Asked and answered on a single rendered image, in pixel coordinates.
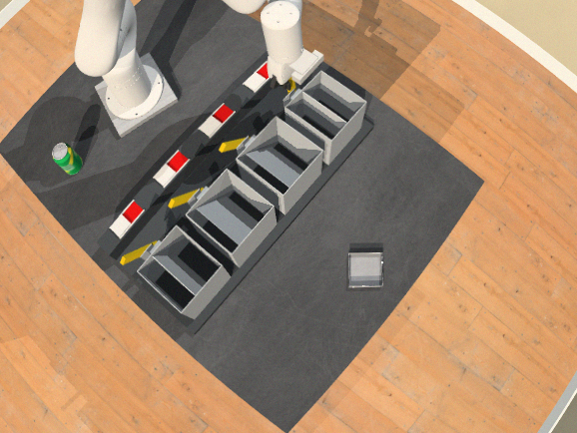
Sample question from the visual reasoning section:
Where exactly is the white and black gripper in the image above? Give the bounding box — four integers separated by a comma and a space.
267, 56, 294, 91

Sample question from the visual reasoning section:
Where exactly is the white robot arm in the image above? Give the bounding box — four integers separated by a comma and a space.
74, 0, 324, 120

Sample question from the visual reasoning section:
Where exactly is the green drink can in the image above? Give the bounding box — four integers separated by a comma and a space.
52, 143, 83, 175

